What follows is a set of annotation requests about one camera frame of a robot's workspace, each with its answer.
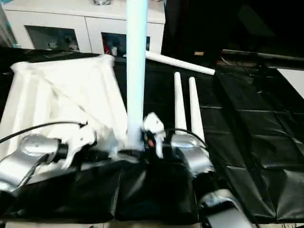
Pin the white plastic table leg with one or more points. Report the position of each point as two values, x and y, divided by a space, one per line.
185 64
179 104
195 109
137 61

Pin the white plastic table top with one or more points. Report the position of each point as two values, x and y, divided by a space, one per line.
66 95

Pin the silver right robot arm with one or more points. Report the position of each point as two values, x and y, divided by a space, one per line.
194 156

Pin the black work surface mat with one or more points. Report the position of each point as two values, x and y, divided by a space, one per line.
256 142

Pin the white glass-door cabinet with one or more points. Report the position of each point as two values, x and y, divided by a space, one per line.
61 19

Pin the dark black cabinet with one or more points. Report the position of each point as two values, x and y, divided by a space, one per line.
237 23

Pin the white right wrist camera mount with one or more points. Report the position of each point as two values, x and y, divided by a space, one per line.
154 126

